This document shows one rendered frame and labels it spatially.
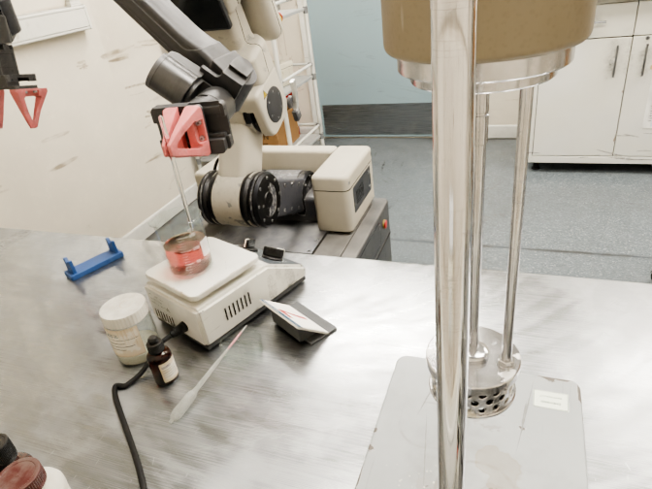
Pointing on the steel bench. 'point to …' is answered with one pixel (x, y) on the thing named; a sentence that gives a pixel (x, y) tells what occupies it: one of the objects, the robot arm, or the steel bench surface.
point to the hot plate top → (199, 288)
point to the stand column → (452, 221)
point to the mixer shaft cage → (498, 376)
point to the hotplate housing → (224, 302)
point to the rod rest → (92, 262)
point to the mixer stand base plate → (479, 437)
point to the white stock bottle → (31, 475)
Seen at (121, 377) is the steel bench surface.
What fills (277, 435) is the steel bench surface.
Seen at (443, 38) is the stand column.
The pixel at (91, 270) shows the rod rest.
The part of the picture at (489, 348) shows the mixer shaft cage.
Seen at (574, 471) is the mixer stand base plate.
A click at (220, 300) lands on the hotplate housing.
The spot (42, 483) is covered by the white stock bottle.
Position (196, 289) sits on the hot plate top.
